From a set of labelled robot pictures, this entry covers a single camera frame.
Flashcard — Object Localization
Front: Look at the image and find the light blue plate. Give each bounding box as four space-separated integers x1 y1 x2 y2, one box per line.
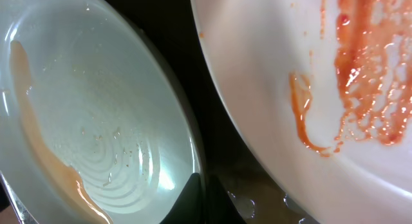
1 0 204 223

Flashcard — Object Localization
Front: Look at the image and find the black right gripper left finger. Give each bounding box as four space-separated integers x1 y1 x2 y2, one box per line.
160 173 203 224

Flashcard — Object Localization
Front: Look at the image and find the brown serving tray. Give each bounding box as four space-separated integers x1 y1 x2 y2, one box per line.
106 0 312 223

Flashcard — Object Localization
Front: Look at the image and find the cream plate with sauce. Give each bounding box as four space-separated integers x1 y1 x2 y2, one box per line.
191 0 411 223

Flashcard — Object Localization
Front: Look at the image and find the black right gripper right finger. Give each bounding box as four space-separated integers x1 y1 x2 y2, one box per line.
206 175 246 224

